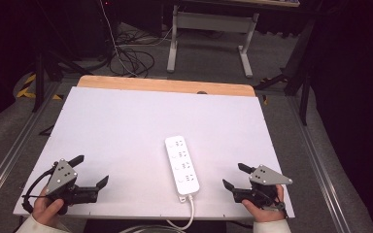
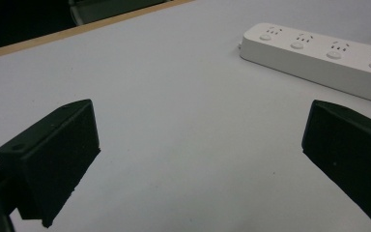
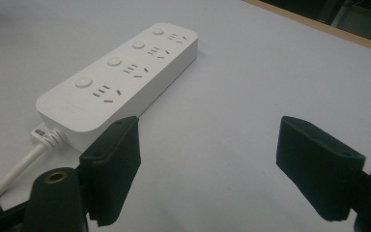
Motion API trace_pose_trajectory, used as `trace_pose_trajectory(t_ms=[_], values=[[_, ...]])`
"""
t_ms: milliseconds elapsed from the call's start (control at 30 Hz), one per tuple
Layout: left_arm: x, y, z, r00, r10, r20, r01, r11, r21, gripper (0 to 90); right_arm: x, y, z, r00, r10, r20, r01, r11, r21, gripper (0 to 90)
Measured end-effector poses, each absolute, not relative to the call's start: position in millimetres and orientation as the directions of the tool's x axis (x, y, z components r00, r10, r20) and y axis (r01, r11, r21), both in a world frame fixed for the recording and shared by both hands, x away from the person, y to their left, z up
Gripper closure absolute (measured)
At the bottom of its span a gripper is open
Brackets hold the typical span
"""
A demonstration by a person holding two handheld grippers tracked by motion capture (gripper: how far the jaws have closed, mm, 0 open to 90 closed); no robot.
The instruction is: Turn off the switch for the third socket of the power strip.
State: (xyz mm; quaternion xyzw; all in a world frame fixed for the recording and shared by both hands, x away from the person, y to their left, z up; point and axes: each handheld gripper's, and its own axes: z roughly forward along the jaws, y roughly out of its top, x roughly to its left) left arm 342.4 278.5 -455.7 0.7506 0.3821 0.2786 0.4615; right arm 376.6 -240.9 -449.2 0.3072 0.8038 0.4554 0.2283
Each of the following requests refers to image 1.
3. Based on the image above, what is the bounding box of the person's right hand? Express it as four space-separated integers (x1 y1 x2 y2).
241 183 288 224

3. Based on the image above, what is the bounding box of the aluminium floor rail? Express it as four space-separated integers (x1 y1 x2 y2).
0 81 62 208
286 95 353 233

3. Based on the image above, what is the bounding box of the black metal stand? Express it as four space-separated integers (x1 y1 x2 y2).
31 48 93 114
254 18 317 126

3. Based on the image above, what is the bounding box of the black floor cables bundle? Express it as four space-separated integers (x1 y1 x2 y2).
108 27 176 79

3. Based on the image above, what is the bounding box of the white metal desk frame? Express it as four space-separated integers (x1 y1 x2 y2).
166 3 260 79

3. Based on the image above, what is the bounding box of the yellow black floor tape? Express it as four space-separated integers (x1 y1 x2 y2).
15 73 63 101

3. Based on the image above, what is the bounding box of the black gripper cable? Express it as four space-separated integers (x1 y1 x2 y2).
21 165 58 216

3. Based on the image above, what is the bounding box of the person's left hand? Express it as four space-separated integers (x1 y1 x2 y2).
31 194 65 228

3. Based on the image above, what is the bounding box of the thin white hanging cable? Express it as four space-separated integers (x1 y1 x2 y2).
98 0 137 78

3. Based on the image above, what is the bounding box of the white power strip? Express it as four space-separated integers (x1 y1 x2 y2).
164 135 201 197

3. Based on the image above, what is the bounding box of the white power strip cable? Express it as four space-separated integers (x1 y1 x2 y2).
119 193 197 233

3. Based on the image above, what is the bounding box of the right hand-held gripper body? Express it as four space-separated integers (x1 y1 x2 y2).
231 164 294 210

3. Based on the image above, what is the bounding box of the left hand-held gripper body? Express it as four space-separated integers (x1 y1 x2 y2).
43 157 99 216

